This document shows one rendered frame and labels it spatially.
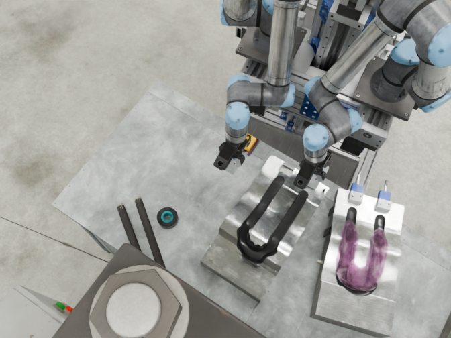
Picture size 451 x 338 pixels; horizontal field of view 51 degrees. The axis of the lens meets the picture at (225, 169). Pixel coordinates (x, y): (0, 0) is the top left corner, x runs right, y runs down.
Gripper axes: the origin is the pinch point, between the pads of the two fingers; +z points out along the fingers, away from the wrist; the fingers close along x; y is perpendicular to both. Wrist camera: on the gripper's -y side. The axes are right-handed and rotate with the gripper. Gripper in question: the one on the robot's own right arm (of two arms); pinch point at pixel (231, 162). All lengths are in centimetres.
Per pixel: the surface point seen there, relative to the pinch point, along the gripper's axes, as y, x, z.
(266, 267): -24.8, -31.5, 8.6
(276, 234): -13.3, -28.5, 3.9
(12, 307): -77, 10, -52
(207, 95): 67, 58, 95
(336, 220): 5.3, -44.5, 8.5
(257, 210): -8.9, -17.7, 6.1
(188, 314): -59, -29, -106
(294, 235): -9.8, -34.1, 5.2
